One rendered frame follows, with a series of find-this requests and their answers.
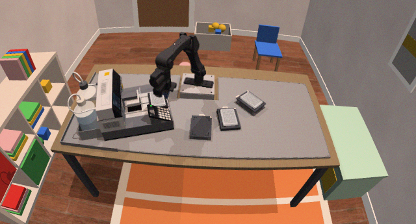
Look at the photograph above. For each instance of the white bottle with black cap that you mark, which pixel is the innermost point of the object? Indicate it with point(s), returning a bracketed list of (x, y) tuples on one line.
[(89, 92)]

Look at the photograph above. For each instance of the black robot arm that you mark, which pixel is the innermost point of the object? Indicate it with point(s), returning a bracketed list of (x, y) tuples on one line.
[(164, 62)]

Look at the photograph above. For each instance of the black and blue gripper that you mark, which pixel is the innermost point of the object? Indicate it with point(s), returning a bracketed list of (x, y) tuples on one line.
[(166, 92)]

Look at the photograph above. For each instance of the white plastic bottle with blue liquid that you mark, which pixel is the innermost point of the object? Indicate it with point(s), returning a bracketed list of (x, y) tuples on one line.
[(86, 120)]

